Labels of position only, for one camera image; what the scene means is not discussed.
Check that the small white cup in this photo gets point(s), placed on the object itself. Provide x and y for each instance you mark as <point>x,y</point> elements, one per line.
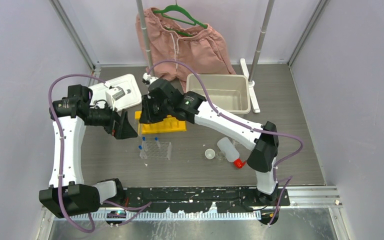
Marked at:
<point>209,154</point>

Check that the white slotted cable duct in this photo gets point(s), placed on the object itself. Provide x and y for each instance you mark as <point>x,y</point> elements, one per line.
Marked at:
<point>212,215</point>

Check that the left metal rack pole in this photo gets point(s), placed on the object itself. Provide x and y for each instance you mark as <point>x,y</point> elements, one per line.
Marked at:
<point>144,29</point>

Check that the white plastic squeeze bottle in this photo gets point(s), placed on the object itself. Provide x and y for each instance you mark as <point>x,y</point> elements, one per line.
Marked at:
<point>231,153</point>

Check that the blue-capped small test tube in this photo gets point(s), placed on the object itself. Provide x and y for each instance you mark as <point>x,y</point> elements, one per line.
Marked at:
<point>142,152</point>

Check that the right metal rack pole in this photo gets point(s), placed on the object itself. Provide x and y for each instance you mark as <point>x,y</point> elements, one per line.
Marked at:
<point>251,74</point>

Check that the green clothes hanger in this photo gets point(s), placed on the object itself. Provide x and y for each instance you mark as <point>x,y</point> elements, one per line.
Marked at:
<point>176,8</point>

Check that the metal rack pole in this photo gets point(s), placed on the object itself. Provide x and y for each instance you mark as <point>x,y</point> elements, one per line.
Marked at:
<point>251,74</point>
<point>144,29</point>

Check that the clear acrylic tube rack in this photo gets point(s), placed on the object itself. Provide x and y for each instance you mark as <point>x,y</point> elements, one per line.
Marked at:
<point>165,152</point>

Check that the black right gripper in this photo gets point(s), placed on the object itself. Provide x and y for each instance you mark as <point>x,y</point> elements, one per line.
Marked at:
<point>147,116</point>

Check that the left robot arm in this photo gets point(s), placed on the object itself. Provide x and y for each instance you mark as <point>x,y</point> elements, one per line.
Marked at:
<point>67,193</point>

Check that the white plastic lid tray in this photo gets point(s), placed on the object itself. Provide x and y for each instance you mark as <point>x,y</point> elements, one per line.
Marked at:
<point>118,93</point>

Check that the yellow plastic test tube rack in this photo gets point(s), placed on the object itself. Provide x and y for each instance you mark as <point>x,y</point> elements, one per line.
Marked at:
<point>168,125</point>

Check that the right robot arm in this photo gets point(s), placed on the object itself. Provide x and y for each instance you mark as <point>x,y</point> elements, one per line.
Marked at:
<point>253,136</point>

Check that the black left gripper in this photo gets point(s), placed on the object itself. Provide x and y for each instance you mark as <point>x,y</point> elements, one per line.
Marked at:
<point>119,126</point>

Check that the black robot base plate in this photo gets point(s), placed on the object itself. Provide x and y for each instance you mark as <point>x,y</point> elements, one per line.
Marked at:
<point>190,200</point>

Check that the small clear glass beaker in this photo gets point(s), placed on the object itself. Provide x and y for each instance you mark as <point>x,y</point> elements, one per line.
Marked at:
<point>221,156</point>

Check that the pink fabric shorts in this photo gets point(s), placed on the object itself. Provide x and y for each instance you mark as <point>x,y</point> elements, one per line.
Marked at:
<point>179,51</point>

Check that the beige plastic bin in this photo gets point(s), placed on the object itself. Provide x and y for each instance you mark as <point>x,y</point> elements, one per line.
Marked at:
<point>228,91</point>

